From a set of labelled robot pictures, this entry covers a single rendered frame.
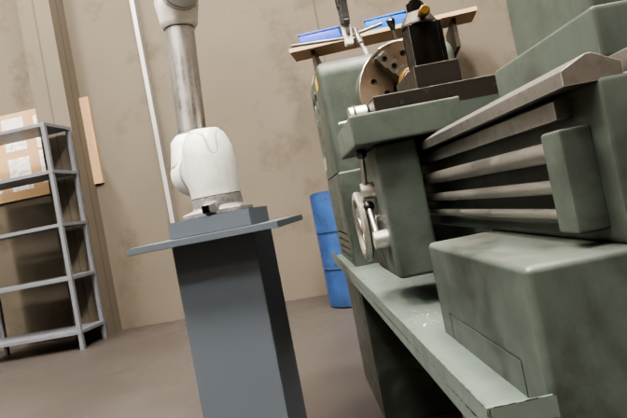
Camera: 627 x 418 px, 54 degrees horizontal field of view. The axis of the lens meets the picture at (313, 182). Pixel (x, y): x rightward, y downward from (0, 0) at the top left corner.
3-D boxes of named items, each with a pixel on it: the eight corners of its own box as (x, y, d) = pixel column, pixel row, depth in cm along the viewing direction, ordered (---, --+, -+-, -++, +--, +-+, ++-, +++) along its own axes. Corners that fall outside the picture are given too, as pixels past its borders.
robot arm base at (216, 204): (177, 221, 178) (174, 202, 178) (201, 217, 200) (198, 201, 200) (236, 210, 176) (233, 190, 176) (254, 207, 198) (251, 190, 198)
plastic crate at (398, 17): (408, 31, 483) (405, 18, 483) (409, 23, 461) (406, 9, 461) (367, 40, 487) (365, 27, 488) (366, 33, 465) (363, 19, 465)
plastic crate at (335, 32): (344, 45, 490) (341, 32, 490) (341, 38, 467) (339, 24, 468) (304, 54, 494) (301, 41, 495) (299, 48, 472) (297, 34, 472)
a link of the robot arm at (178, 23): (181, 197, 196) (169, 202, 216) (229, 192, 203) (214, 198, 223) (154, -35, 201) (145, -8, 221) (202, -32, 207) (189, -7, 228)
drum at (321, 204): (399, 286, 486) (379, 180, 489) (411, 298, 428) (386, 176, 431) (328, 299, 486) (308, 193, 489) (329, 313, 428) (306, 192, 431)
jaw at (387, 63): (394, 88, 196) (368, 62, 196) (405, 76, 196) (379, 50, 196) (400, 80, 185) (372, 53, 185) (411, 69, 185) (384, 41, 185)
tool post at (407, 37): (410, 76, 140) (401, 34, 141) (441, 71, 141) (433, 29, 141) (416, 69, 133) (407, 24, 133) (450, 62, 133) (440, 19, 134)
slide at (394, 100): (365, 129, 144) (361, 110, 145) (540, 96, 146) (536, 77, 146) (376, 118, 126) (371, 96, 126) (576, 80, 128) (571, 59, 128)
